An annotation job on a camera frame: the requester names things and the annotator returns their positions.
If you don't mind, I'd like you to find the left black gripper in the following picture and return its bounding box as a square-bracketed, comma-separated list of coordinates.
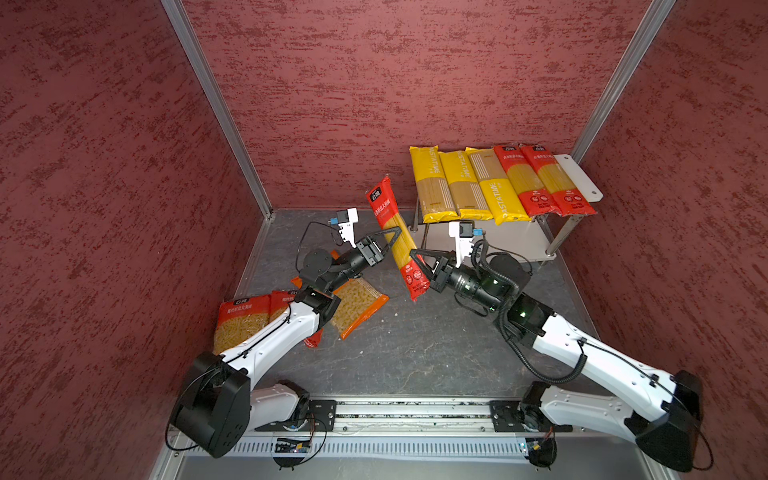
[326, 227, 402, 292]

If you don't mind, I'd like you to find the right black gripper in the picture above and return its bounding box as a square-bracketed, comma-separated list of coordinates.
[410, 248, 504, 312]

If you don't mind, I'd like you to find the red spaghetti bag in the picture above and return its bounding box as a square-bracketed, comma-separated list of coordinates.
[493, 145, 561, 217]
[520, 145, 596, 217]
[366, 176, 423, 301]

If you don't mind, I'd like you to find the yellow spaghetti bag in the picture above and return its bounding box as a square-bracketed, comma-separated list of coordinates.
[409, 146, 459, 224]
[465, 147, 531, 225]
[439, 151, 492, 220]

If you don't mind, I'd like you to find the orange pasta bag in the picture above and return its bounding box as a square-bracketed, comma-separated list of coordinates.
[292, 277, 389, 348]

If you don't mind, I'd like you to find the small red macaroni bag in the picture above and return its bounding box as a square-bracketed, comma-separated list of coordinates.
[269, 290, 323, 348]

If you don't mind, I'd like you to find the red spaghetti bag front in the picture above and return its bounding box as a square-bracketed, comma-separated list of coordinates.
[520, 145, 596, 217]

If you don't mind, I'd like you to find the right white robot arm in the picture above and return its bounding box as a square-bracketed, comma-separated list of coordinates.
[410, 241, 705, 472]

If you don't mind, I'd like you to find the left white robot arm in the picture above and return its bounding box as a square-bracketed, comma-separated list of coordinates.
[166, 227, 403, 458]

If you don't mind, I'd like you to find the white two-tier shelf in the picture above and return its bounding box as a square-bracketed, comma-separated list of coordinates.
[409, 154, 603, 262]

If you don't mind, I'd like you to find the large red macaroni bag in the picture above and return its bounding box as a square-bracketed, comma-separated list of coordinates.
[213, 295, 270, 355]

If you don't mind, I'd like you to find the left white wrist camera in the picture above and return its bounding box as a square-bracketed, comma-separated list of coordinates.
[329, 208, 359, 248]

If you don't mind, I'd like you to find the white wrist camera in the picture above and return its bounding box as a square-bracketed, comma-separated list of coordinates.
[448, 220, 484, 267]
[329, 208, 359, 248]

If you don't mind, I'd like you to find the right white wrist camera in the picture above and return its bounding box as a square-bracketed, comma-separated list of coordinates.
[448, 220, 484, 267]

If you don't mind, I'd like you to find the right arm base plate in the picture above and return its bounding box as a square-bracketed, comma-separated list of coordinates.
[489, 400, 573, 433]

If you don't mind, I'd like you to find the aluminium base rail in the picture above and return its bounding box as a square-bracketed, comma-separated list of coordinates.
[170, 395, 655, 438]

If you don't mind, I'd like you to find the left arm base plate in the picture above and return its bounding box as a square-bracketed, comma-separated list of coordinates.
[255, 399, 338, 432]

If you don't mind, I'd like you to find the left aluminium corner post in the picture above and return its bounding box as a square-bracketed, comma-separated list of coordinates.
[161, 0, 274, 222]

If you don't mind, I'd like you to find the aluminium corner post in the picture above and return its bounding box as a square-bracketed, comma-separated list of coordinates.
[571, 0, 676, 164]
[161, 0, 274, 222]

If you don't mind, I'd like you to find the right circuit board with wires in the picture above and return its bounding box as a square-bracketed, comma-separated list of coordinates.
[525, 427, 558, 470]

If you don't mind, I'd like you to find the circuit board with wires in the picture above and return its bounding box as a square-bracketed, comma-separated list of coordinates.
[272, 415, 329, 471]
[525, 427, 558, 470]

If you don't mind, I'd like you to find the left circuit board with wires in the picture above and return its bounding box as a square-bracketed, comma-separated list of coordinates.
[272, 415, 329, 471]

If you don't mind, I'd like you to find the right aluminium corner post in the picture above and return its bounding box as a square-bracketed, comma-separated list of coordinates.
[571, 0, 676, 164]

